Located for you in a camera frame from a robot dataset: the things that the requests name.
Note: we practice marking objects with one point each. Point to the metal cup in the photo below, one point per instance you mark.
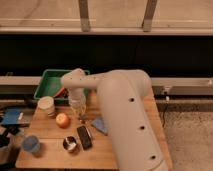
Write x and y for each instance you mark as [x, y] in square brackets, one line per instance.
[70, 144]

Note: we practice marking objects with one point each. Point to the left metal frame post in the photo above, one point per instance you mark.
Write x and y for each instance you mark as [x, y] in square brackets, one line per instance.
[84, 15]

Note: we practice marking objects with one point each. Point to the metal frame post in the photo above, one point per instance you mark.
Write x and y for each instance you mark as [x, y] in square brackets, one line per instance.
[148, 15]
[84, 15]

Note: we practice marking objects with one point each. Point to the right metal frame post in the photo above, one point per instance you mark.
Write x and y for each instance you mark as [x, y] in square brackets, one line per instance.
[148, 15]

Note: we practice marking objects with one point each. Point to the blue plastic cup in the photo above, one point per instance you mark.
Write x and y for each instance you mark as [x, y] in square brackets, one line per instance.
[31, 144]

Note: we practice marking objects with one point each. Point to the black remote control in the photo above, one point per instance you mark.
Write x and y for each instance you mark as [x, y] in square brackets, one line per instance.
[84, 137]

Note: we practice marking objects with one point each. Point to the stack of white cups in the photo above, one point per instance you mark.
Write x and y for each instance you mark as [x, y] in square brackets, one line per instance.
[46, 104]

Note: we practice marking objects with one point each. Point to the blue sponge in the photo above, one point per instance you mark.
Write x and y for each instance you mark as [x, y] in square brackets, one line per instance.
[98, 123]

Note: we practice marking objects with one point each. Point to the orange carrot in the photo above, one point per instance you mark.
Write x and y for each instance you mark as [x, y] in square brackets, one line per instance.
[59, 92]

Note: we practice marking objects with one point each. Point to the orange fruit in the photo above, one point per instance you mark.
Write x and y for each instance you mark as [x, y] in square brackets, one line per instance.
[62, 120]

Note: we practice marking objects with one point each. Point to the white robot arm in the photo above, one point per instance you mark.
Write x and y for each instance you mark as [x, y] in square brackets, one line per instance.
[119, 93]

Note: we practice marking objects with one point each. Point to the blue box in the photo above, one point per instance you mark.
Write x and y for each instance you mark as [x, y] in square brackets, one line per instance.
[12, 117]

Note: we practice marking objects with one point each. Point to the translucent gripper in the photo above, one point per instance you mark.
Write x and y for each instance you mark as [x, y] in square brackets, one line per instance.
[78, 105]

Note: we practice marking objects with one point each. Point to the green plastic tray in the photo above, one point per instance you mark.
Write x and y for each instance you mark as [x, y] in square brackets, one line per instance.
[50, 84]

